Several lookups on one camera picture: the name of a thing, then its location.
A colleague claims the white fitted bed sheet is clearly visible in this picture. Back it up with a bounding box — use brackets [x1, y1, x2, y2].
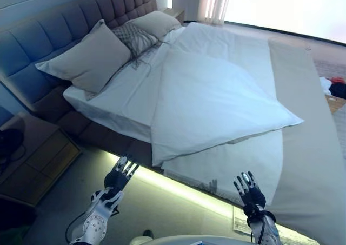
[62, 25, 188, 143]

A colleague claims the white garment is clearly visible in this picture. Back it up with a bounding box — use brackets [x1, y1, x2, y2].
[318, 76, 332, 95]

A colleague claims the sheer striped curtain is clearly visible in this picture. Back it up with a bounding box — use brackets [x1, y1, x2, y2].
[199, 0, 231, 25]

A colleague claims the beige bedspread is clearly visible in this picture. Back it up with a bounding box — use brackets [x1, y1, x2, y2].
[268, 38, 346, 230]

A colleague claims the large beige pillow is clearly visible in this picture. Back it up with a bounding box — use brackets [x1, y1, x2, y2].
[35, 19, 132, 95]

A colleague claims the silver robot torso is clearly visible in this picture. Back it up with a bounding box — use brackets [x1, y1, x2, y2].
[150, 234, 262, 245]

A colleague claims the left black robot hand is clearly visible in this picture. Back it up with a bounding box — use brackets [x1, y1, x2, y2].
[104, 155, 140, 196]

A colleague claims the patterned floor rug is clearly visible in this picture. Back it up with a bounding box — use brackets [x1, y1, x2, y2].
[312, 58, 346, 160]

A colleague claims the wooden nightstand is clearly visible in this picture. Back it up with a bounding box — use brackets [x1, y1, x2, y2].
[0, 112, 83, 206]

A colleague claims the white duvet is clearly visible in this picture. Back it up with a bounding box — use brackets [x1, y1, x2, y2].
[150, 22, 305, 168]

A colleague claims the LED strip light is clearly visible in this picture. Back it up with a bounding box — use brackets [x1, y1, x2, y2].
[104, 150, 236, 211]

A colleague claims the brown upholstered bed frame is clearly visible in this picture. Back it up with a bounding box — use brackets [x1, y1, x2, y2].
[34, 85, 163, 173]

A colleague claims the small wooden bedside table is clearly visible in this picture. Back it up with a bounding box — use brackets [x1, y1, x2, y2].
[162, 7, 185, 23]

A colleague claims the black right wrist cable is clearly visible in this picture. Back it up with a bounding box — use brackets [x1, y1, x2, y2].
[250, 211, 271, 245]

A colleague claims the brown tufted headboard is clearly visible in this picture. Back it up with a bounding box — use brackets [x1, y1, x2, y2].
[0, 0, 158, 113]

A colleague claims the black device with cables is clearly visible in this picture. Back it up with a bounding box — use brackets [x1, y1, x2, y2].
[0, 128, 27, 173]

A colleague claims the printed paper sheet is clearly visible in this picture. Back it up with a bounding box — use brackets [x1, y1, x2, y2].
[231, 206, 254, 234]

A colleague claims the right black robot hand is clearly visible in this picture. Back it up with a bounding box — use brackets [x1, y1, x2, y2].
[232, 170, 267, 216]

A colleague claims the grey patterned fringed cushion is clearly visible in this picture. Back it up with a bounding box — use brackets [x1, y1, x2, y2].
[111, 22, 161, 69]

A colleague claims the black garment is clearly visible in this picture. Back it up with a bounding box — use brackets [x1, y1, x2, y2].
[329, 82, 346, 97]

